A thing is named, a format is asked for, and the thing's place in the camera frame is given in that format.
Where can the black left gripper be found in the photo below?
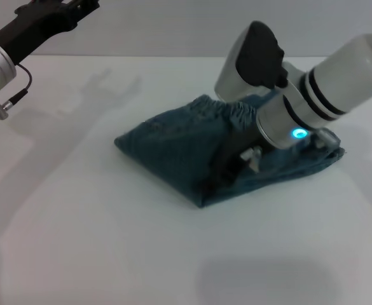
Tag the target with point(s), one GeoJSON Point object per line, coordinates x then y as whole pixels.
{"type": "Point", "coordinates": [33, 28]}

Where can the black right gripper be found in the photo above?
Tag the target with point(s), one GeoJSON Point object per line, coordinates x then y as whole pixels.
{"type": "Point", "coordinates": [236, 149]}

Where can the blue denim shorts with basketball print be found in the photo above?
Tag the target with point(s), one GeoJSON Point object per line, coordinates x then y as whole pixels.
{"type": "Point", "coordinates": [173, 149]}

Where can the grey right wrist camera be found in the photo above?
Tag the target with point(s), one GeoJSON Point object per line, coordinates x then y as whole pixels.
{"type": "Point", "coordinates": [252, 63]}

